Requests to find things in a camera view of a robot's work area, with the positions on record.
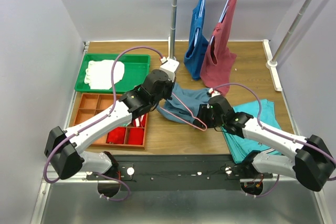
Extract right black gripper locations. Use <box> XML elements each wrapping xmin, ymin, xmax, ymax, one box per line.
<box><xmin>192</xmin><ymin>103</ymin><xmax>225</xmax><ymax>127</ymax></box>

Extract pink wire hanger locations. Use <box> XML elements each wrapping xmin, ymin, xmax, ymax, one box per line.
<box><xmin>161</xmin><ymin>92</ymin><xmax>208</xmax><ymax>132</ymax></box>

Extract grey-blue tank top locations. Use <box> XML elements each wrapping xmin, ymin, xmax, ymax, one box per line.
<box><xmin>156</xmin><ymin>82</ymin><xmax>211</xmax><ymax>128</ymax></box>

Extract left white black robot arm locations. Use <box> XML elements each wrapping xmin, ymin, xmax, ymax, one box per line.
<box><xmin>43</xmin><ymin>68</ymin><xmax>176</xmax><ymax>180</ymax></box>

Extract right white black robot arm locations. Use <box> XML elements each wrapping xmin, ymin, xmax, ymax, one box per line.
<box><xmin>197</xmin><ymin>95</ymin><xmax>335</xmax><ymax>191</ymax></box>

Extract maroon tank top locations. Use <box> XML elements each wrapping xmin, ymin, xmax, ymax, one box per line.
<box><xmin>200</xmin><ymin>0</ymin><xmax>237</xmax><ymax>95</ymax></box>

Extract royal blue tank top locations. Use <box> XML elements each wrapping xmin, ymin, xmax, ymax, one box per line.
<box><xmin>184</xmin><ymin>0</ymin><xmax>209</xmax><ymax>80</ymax></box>

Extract light blue hanger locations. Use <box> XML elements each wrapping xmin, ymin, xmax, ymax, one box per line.
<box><xmin>208</xmin><ymin>0</ymin><xmax>241</xmax><ymax>45</ymax></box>
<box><xmin>194</xmin><ymin>0</ymin><xmax>206</xmax><ymax>46</ymax></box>

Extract red white striped cloth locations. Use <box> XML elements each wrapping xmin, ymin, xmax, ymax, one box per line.
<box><xmin>123</xmin><ymin>114</ymin><xmax>147</xmax><ymax>128</ymax></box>

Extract folded teal shorts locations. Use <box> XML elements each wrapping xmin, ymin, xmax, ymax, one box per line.
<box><xmin>223</xmin><ymin>99</ymin><xmax>281</xmax><ymax>164</ymax></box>

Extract red cloth in organizer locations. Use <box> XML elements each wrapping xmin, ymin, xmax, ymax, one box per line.
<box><xmin>106</xmin><ymin>127</ymin><xmax>144</xmax><ymax>145</ymax></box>

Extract green plastic tray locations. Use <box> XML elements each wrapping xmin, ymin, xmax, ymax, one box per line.
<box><xmin>75</xmin><ymin>54</ymin><xmax>151</xmax><ymax>94</ymax></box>

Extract orange compartment organizer box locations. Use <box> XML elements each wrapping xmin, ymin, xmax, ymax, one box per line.
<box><xmin>70</xmin><ymin>93</ymin><xmax>148</xmax><ymax>150</ymax></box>

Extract right white rack foot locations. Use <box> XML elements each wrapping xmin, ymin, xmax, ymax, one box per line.
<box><xmin>262</xmin><ymin>39</ymin><xmax>282</xmax><ymax>92</ymax></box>

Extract left grey rack pole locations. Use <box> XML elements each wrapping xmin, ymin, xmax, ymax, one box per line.
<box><xmin>168</xmin><ymin>0</ymin><xmax>177</xmax><ymax>60</ymax></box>

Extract grey rack pole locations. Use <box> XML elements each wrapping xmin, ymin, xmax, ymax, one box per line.
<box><xmin>168</xmin><ymin>0</ymin><xmax>177</xmax><ymax>60</ymax></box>
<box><xmin>272</xmin><ymin>0</ymin><xmax>312</xmax><ymax>62</ymax></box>

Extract right grey rack pole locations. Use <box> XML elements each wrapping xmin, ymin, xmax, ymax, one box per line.
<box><xmin>272</xmin><ymin>0</ymin><xmax>312</xmax><ymax>62</ymax></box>

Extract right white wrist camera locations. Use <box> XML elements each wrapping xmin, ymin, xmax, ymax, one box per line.
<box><xmin>207</xmin><ymin>88</ymin><xmax>222</xmax><ymax>98</ymax></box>

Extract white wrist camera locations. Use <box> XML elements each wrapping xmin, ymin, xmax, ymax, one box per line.
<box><xmin>207</xmin><ymin>88</ymin><xmax>222</xmax><ymax>98</ymax></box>
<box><xmin>159</xmin><ymin>57</ymin><xmax>180</xmax><ymax>81</ymax></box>

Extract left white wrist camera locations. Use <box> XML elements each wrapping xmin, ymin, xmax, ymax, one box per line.
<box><xmin>159</xmin><ymin>57</ymin><xmax>180</xmax><ymax>81</ymax></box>

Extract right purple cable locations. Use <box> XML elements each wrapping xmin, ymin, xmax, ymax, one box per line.
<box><xmin>212</xmin><ymin>83</ymin><xmax>336</xmax><ymax>182</ymax></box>

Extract purple cable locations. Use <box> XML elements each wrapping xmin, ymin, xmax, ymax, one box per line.
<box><xmin>212</xmin><ymin>83</ymin><xmax>336</xmax><ymax>182</ymax></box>
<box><xmin>43</xmin><ymin>46</ymin><xmax>166</xmax><ymax>184</ymax></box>

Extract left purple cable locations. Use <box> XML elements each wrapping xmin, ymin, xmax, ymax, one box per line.
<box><xmin>43</xmin><ymin>46</ymin><xmax>166</xmax><ymax>184</ymax></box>

